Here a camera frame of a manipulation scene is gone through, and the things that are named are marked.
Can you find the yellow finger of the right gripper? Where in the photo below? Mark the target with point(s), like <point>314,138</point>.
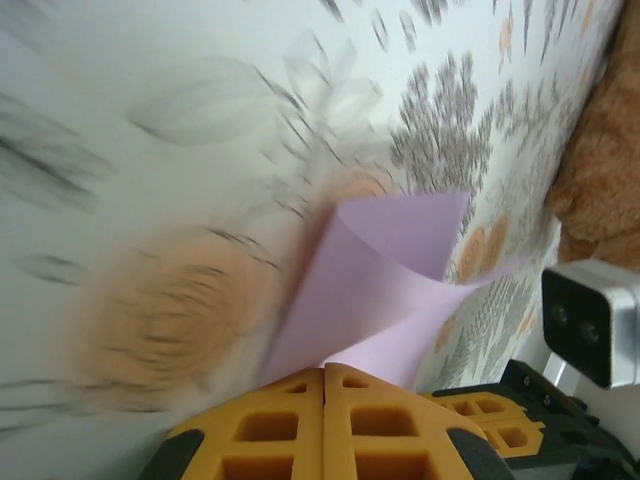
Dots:
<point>485,406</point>
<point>525,440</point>

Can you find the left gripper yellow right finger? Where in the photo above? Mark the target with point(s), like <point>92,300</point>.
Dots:
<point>385,435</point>

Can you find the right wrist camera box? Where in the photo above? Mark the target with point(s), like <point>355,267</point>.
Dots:
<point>575,315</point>

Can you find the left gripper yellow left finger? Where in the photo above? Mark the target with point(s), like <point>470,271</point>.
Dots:
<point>260,430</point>

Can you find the brown teddy bear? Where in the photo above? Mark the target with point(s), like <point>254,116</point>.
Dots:
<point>605,165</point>

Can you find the floral fern table mat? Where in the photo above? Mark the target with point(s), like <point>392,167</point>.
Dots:
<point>150,100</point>

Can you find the lilac paper sheet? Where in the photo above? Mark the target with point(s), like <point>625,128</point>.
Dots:
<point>380,280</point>

